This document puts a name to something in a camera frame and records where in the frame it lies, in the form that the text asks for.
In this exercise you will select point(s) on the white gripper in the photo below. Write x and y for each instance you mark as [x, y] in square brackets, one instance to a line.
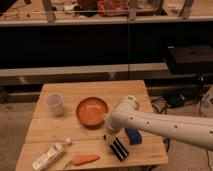
[111, 137]

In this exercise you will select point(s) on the orange pepper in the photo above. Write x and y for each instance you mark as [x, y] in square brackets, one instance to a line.
[78, 160]

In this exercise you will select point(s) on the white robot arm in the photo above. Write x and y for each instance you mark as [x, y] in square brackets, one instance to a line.
[195, 131]

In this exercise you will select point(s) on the orange ceramic bowl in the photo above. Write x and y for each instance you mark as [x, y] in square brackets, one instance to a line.
[91, 111]

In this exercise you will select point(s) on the black white striped block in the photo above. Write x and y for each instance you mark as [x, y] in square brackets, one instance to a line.
[116, 147]

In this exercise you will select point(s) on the blue sponge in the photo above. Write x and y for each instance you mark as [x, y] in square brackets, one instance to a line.
[134, 136]

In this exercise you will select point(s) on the wooden table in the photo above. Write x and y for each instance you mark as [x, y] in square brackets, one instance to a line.
[46, 129]

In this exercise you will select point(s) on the white plastic bottle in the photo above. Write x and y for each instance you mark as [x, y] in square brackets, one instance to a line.
[50, 155]

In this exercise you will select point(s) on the translucent plastic cup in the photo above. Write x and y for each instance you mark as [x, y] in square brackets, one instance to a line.
[54, 101]

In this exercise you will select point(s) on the black box on shelf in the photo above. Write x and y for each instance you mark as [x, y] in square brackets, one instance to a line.
[196, 59]

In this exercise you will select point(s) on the wooden shelf rack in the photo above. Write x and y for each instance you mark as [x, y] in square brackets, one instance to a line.
[45, 39]

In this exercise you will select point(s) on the orange clutter on shelf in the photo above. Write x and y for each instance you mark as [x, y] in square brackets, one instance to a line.
[107, 8]

